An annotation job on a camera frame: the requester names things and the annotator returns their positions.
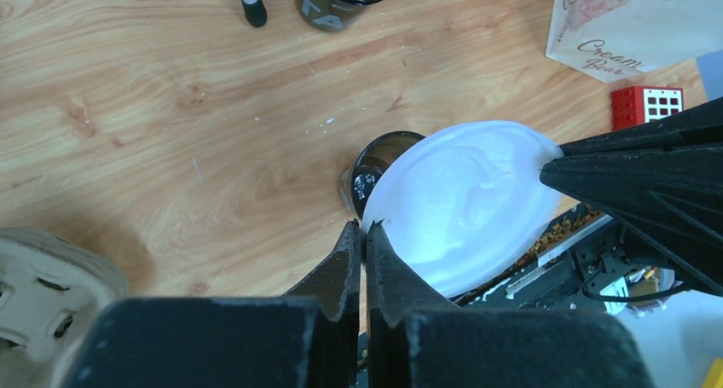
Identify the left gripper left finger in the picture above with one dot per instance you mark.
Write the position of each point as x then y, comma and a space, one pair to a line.
335, 283

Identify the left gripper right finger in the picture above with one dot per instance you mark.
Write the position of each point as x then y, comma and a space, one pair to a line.
401, 309

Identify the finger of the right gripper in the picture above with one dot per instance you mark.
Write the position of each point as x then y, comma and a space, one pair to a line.
694, 126
671, 198

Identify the black coffee cup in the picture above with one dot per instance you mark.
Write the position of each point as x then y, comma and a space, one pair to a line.
361, 176

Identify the white plastic cup lid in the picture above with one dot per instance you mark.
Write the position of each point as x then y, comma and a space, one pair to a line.
465, 203

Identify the kraft paper takeout bag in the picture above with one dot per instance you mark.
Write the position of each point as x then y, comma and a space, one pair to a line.
612, 40

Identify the red grid block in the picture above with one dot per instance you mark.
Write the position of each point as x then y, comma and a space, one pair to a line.
637, 105

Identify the pulp cup carrier tray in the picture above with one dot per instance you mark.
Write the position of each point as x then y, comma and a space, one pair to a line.
51, 293

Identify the silver tripod stand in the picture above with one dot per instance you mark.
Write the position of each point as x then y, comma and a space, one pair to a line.
255, 12

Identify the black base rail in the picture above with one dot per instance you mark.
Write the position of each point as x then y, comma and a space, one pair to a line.
584, 260

